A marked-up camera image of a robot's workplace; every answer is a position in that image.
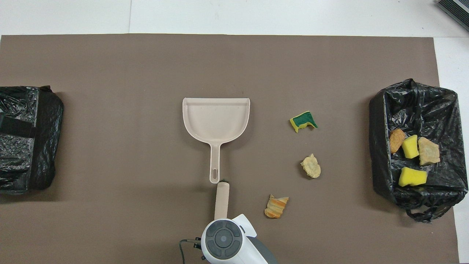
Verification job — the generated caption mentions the beige hand brush black bristles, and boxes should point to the beige hand brush black bristles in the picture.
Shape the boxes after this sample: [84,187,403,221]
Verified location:
[214,179,230,220]

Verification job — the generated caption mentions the beige plastic dustpan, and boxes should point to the beige plastic dustpan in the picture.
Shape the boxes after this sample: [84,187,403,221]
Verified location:
[182,97,251,184]

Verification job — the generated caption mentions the brown oval textured sponge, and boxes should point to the brown oval textured sponge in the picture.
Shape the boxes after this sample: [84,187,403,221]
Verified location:
[389,128,406,154]

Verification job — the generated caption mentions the large yellow sponge piece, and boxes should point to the large yellow sponge piece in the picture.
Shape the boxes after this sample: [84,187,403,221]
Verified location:
[398,167,428,187]

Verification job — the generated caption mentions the small yellow sponge wedge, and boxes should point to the small yellow sponge wedge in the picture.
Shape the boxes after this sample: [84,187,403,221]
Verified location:
[402,135,420,159]

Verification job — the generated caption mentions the beige rock-like foam chunk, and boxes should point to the beige rock-like foam chunk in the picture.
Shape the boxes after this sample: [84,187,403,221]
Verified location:
[418,137,441,166]

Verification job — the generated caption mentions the bin with black bag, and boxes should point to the bin with black bag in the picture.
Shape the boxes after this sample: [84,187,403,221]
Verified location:
[368,78,469,223]
[0,85,64,195]

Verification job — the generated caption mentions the orange striped foam chunk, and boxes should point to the orange striped foam chunk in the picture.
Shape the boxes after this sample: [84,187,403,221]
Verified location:
[264,194,289,219]

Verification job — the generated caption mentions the pale beige crumpled foam chunk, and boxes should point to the pale beige crumpled foam chunk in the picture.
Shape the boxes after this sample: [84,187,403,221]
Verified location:
[300,153,321,179]

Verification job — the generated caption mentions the brown paper table mat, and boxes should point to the brown paper table mat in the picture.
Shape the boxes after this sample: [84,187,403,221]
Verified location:
[0,34,460,264]

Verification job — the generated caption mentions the green and yellow sponge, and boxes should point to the green and yellow sponge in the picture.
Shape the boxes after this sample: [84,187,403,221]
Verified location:
[289,111,318,133]

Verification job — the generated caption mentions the grey ribbed device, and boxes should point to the grey ribbed device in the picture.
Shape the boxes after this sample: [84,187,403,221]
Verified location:
[436,0,469,32]

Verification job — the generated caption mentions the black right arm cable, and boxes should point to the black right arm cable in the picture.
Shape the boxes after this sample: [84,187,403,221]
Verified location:
[179,238,198,264]

